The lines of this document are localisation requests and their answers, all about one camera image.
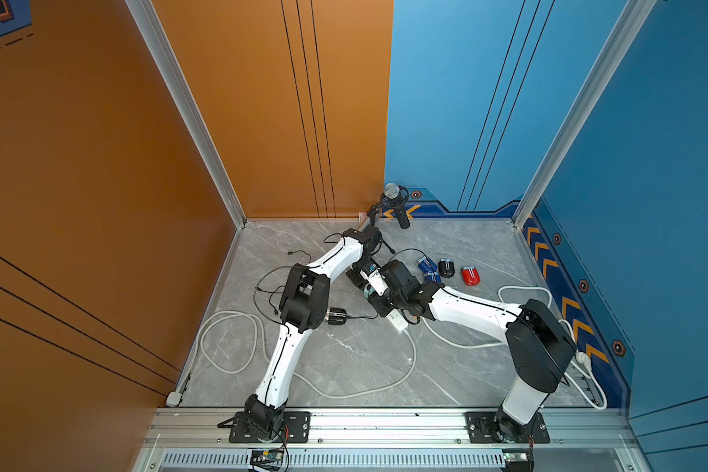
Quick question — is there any yellow strip white cable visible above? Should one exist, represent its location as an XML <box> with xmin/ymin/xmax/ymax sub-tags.
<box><xmin>418</xmin><ymin>285</ymin><xmax>609</xmax><ymax>411</ymax></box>

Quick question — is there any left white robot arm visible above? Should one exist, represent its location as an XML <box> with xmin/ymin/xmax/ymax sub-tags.
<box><xmin>244</xmin><ymin>224</ymin><xmax>382</xmax><ymax>441</ymax></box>

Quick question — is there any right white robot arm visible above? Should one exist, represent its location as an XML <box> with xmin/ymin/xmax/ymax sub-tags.
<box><xmin>358</xmin><ymin>261</ymin><xmax>576</xmax><ymax>443</ymax></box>

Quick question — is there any white power strip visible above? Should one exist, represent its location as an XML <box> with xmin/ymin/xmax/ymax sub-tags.
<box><xmin>387</xmin><ymin>311</ymin><xmax>409</xmax><ymax>334</ymax></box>

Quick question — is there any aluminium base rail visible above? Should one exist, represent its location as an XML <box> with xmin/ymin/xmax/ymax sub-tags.
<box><xmin>133</xmin><ymin>407</ymin><xmax>651</xmax><ymax>471</ymax></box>

